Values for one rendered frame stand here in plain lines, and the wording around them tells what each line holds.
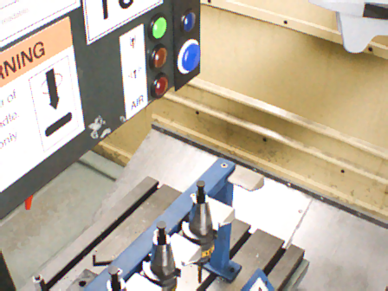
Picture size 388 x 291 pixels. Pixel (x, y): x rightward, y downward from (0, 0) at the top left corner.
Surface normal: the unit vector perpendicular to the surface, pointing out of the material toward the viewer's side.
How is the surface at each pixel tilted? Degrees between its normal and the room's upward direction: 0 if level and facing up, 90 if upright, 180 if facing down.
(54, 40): 90
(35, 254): 0
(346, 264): 24
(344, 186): 90
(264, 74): 90
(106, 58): 90
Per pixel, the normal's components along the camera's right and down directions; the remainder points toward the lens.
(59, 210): 0.00, -0.78
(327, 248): -0.23, -0.51
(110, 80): 0.83, 0.35
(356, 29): -0.13, 0.61
